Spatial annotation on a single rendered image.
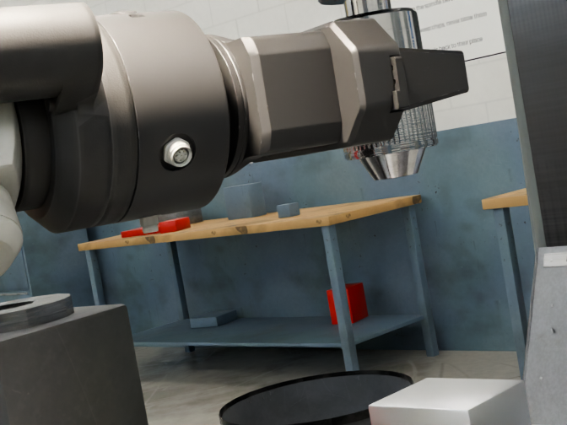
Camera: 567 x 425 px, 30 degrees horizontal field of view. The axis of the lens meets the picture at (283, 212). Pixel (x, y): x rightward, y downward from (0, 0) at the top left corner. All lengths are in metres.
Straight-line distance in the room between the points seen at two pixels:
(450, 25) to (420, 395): 5.14
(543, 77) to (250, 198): 5.43
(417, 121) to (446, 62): 0.03
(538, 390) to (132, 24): 0.55
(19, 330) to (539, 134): 0.45
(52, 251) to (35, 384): 7.11
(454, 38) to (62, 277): 3.60
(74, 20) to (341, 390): 2.44
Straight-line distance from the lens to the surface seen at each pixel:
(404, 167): 0.52
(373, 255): 6.13
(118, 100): 0.41
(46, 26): 0.39
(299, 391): 2.80
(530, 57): 0.91
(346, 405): 2.80
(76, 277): 7.94
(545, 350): 0.90
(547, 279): 0.91
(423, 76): 0.51
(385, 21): 0.51
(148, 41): 0.43
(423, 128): 0.51
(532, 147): 0.92
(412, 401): 0.53
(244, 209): 6.34
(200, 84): 0.43
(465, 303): 5.80
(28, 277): 7.74
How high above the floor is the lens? 1.21
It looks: 3 degrees down
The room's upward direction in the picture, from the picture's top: 10 degrees counter-clockwise
